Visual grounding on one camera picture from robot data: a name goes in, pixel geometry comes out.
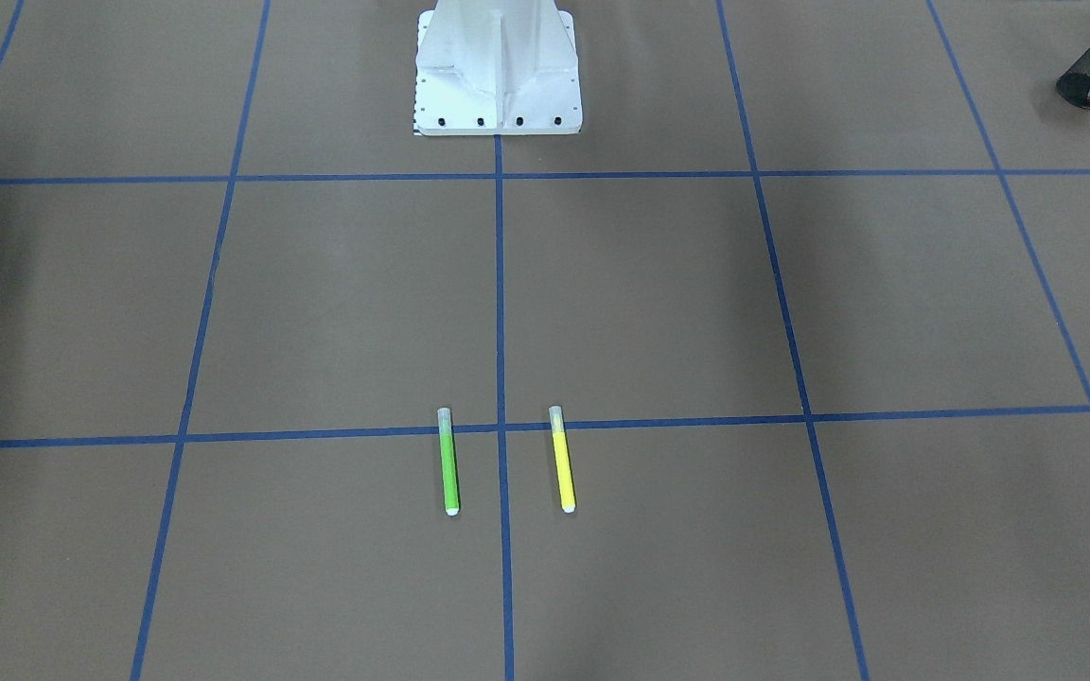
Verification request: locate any yellow marker pen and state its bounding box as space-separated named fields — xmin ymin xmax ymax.
xmin=548 ymin=405 xmax=576 ymax=515

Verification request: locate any green marker pen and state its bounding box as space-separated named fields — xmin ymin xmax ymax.
xmin=437 ymin=408 xmax=460 ymax=516

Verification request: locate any white metal mount base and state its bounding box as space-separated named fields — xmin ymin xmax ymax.
xmin=413 ymin=1 xmax=584 ymax=137

